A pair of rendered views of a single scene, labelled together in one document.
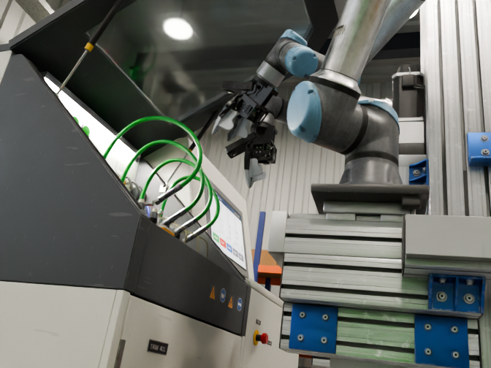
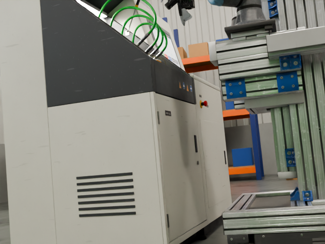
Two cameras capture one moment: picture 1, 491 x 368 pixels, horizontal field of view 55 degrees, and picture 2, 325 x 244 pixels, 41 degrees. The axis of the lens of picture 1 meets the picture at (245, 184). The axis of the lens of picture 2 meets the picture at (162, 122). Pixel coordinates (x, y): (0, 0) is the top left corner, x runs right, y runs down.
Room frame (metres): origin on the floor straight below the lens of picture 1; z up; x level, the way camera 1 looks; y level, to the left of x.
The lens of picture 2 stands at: (-1.01, 0.28, 0.48)
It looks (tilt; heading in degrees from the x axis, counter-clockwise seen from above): 5 degrees up; 357
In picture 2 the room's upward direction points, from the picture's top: 5 degrees counter-clockwise
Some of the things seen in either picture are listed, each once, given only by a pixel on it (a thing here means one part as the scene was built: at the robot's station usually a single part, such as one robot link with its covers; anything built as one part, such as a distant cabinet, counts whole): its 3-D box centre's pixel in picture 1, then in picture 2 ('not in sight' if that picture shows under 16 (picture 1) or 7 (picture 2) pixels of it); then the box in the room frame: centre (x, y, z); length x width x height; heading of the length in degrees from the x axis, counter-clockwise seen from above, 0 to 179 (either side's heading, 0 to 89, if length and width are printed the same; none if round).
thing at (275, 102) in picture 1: (265, 103); not in sight; (1.37, -0.03, 1.53); 0.09 x 0.08 x 0.11; 115
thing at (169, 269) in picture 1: (196, 288); (172, 84); (1.29, 0.09, 0.87); 0.62 x 0.04 x 0.16; 157
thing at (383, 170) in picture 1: (370, 183); (250, 19); (0.94, -0.27, 1.09); 0.15 x 0.15 x 0.10
